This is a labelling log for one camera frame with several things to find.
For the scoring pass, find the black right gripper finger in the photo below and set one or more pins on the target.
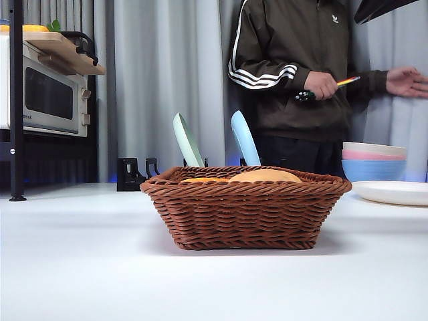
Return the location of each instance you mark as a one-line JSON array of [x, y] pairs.
[[378, 8]]

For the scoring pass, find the rainbow stick with green end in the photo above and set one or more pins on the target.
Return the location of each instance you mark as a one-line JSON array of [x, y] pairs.
[[349, 81]]

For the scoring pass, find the tan potato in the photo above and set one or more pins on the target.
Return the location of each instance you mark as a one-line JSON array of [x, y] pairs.
[[264, 176]]

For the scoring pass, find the orange corn cob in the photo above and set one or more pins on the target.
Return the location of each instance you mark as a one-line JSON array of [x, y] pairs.
[[204, 180]]

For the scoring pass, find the brown wicker basket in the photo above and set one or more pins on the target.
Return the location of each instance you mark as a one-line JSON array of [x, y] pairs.
[[244, 214]]

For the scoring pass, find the person's left hand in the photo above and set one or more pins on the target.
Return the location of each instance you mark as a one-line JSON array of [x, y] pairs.
[[406, 82]]

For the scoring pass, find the person's right hand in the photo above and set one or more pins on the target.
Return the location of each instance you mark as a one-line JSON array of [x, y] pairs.
[[321, 85]]

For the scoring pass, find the person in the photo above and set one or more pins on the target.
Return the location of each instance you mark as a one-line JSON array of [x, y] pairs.
[[284, 50]]

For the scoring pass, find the beige bowl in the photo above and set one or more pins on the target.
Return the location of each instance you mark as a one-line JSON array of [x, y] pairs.
[[374, 148]]

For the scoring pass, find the pink bowl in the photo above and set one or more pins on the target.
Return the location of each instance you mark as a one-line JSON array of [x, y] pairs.
[[371, 156]]

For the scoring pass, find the blue bowl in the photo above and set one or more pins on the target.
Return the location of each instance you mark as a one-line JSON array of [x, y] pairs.
[[371, 170]]

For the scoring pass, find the cream white plate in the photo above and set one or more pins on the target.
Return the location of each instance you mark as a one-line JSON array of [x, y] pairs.
[[394, 192]]

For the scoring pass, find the light blue plate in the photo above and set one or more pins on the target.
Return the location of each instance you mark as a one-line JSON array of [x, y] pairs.
[[245, 140]]

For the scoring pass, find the grey curtain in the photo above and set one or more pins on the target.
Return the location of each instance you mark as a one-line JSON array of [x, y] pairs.
[[160, 67]]

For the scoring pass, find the pale green plate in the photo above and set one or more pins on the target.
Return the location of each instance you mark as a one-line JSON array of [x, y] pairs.
[[187, 143]]

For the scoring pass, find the black dish rack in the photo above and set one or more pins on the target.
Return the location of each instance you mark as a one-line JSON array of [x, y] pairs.
[[130, 174]]

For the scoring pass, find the wooden cutting board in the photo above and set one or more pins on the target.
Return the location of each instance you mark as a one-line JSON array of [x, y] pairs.
[[67, 57]]

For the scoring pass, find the green leaf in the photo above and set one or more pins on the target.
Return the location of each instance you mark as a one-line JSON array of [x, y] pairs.
[[54, 26]]

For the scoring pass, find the cream toaster oven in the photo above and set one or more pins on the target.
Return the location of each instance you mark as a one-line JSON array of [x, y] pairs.
[[53, 97]]

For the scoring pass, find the yellow orange fruit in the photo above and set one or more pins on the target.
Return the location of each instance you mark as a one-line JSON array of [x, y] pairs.
[[35, 28]]

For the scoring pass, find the white box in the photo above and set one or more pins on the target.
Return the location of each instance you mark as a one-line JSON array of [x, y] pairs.
[[4, 83]]

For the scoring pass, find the black metal shelf frame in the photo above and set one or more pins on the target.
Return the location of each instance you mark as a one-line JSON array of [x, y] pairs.
[[16, 133]]

